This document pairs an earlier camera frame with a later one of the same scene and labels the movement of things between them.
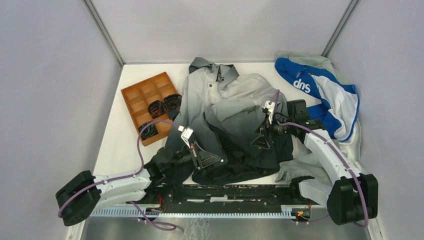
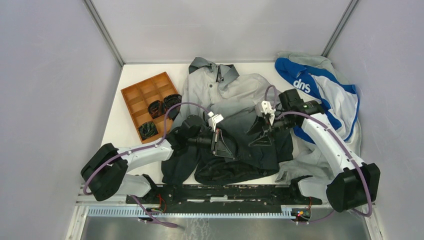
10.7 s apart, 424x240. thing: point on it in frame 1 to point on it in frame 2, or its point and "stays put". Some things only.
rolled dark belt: x=172 y=103 stays put
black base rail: x=226 y=197 stays put
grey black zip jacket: x=232 y=130 stays put
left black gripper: x=203 y=158 to x=218 y=147
